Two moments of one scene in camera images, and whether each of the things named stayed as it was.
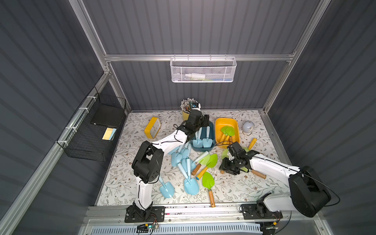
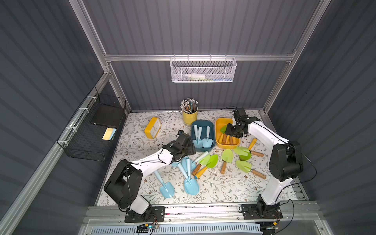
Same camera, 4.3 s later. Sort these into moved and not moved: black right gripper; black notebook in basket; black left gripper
Moved: black left gripper; black right gripper
Not moved: black notebook in basket
